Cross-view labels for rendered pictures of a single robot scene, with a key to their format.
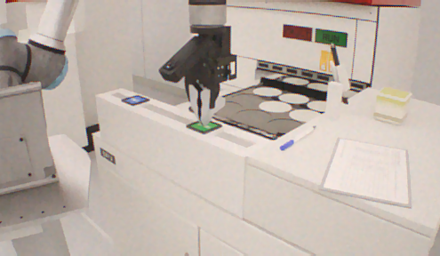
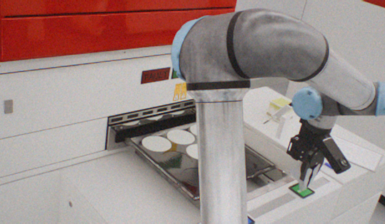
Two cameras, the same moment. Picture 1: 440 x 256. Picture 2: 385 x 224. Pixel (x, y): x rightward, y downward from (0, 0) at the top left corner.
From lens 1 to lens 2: 1.59 m
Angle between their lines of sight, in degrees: 78
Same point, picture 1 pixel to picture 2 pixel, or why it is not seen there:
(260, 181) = (346, 191)
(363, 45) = not seen: hidden behind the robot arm
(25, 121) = not seen: outside the picture
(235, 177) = (334, 200)
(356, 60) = not seen: hidden behind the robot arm
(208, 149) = (324, 198)
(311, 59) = (166, 94)
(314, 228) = (361, 192)
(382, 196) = (377, 158)
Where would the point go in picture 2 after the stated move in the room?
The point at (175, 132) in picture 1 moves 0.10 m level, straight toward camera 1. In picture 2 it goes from (305, 206) to (340, 211)
